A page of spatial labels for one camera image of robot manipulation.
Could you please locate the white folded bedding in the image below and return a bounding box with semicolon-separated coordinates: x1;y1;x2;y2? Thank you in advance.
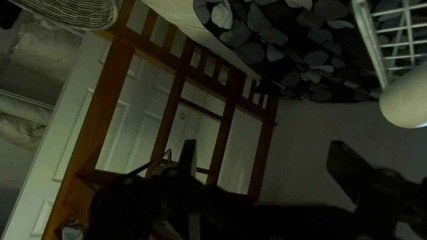
10;21;86;89

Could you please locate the white open door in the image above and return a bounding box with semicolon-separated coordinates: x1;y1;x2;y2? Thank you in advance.
0;31;114;240

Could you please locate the white lint roller teal handle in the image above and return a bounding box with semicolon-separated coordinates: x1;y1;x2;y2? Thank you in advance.
378;65;427;131

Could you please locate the white wire rack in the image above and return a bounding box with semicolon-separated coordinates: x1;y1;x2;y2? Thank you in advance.
350;0;427;91

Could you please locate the woven grey trash can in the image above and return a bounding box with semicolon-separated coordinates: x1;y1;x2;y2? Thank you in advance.
11;0;121;33

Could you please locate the white mattress sheet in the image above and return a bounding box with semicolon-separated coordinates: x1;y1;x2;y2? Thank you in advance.
141;0;262;83

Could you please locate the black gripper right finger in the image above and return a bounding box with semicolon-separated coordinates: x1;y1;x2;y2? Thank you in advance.
326;141;381;211

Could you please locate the wooden bunk bed frame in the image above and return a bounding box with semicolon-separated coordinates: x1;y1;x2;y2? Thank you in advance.
42;0;281;240

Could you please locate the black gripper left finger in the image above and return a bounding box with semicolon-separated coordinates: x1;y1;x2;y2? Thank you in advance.
178;139;201;179

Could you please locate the black cable on bed frame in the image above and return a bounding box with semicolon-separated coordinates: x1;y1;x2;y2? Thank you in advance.
127;149;177;181

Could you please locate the white pillow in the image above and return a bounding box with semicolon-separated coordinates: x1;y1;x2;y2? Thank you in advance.
0;94;57;151

